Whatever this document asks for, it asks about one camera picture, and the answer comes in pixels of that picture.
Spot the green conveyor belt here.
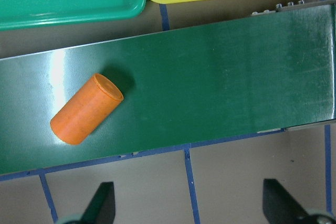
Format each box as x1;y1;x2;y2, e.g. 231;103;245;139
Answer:
1;2;335;174

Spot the plain orange cylinder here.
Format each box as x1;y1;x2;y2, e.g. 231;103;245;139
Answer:
50;73;124;145

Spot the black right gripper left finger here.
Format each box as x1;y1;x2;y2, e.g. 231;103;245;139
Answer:
81;182;116;223

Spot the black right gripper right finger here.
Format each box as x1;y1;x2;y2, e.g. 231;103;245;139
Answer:
262;178;309;223

